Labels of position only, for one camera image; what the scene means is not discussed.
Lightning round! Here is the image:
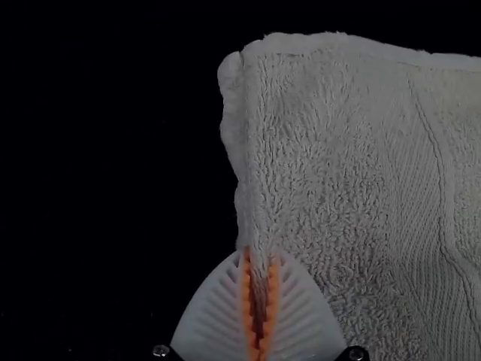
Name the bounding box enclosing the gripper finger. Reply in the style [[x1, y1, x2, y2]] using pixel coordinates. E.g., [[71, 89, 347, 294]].
[[259, 252, 370, 361], [151, 247, 261, 361]]

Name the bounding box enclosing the pale towel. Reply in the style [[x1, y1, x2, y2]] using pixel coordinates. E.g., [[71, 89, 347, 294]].
[[216, 32, 481, 361]]

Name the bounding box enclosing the black mat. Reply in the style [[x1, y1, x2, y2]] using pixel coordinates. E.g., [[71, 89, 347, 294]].
[[0, 0, 481, 361]]

